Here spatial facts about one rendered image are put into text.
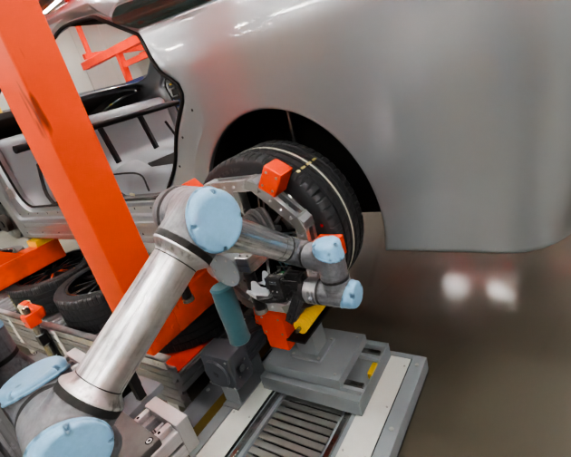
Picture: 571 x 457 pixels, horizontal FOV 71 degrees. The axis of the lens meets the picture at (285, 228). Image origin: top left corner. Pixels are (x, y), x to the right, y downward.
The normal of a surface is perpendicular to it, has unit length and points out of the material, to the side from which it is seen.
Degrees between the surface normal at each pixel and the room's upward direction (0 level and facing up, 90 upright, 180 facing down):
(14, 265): 90
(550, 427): 0
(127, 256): 90
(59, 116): 90
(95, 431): 94
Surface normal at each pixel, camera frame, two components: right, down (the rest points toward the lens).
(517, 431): -0.26, -0.90
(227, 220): 0.71, 0.00
